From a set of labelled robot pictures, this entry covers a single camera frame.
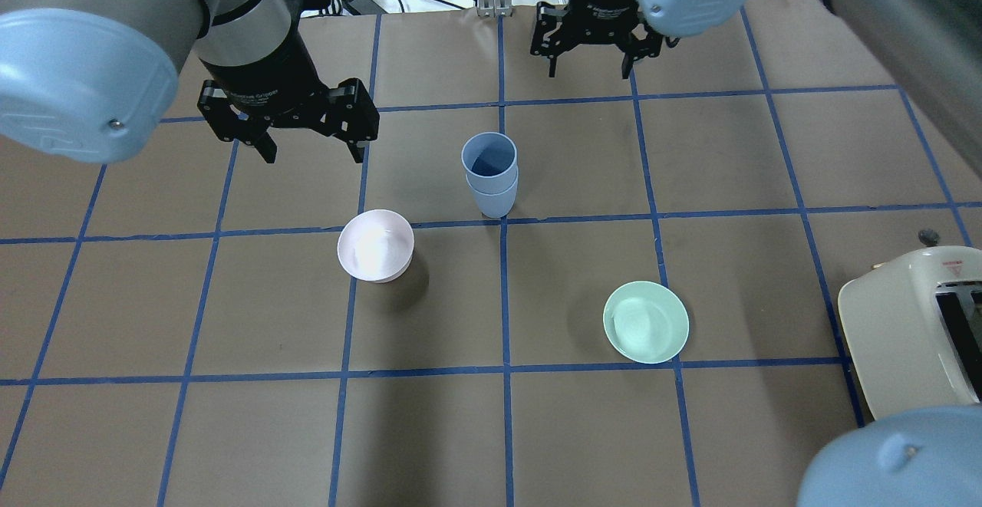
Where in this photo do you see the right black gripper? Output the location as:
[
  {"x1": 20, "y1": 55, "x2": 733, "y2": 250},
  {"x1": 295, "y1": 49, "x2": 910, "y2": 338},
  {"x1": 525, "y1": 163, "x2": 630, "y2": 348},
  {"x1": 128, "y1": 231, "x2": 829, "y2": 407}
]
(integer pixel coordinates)
[{"x1": 529, "y1": 0, "x2": 665, "y2": 80}]

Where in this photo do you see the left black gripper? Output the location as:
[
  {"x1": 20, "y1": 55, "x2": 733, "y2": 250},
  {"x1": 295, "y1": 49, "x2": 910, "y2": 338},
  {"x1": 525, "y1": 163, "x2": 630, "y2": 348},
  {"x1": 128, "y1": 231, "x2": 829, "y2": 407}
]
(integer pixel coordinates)
[{"x1": 199, "y1": 28, "x2": 380, "y2": 164}]

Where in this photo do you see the blue cup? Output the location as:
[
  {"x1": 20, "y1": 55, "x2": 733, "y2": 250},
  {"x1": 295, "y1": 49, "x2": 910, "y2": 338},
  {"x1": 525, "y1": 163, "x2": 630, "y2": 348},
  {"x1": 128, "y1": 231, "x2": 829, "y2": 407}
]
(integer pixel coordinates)
[
  {"x1": 464, "y1": 168, "x2": 520, "y2": 219},
  {"x1": 460, "y1": 132, "x2": 519, "y2": 195}
]

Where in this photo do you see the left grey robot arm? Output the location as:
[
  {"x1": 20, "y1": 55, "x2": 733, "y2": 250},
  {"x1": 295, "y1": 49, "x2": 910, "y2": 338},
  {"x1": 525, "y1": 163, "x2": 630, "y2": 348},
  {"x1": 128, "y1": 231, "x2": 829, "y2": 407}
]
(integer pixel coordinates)
[{"x1": 1, "y1": 0, "x2": 380, "y2": 164}]

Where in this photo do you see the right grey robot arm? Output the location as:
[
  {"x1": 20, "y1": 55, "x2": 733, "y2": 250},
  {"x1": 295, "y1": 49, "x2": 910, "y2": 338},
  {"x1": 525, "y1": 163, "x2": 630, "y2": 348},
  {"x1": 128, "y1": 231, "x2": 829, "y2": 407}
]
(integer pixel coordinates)
[{"x1": 529, "y1": 0, "x2": 980, "y2": 506}]

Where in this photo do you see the black power adapter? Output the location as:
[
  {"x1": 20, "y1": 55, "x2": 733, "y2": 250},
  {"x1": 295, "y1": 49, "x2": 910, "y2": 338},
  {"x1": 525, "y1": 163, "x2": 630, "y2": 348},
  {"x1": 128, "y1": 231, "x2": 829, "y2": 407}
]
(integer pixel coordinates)
[{"x1": 341, "y1": 0, "x2": 388, "y2": 15}]

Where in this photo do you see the pink bowl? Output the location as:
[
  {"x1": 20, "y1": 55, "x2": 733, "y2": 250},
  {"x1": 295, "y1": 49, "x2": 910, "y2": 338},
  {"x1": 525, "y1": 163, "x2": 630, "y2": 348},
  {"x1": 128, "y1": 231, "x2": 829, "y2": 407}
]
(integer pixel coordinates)
[{"x1": 336, "y1": 209, "x2": 415, "y2": 283}]

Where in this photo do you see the green bowl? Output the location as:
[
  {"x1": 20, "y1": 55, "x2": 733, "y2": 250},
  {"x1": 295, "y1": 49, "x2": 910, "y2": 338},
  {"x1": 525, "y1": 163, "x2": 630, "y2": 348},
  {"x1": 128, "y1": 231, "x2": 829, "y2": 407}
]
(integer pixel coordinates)
[{"x1": 602, "y1": 281, "x2": 690, "y2": 364}]

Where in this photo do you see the cream toaster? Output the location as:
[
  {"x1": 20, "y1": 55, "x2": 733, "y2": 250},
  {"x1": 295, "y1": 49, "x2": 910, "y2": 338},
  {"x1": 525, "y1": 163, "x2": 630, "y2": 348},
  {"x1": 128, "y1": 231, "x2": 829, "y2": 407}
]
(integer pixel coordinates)
[{"x1": 837, "y1": 245, "x2": 981, "y2": 420}]

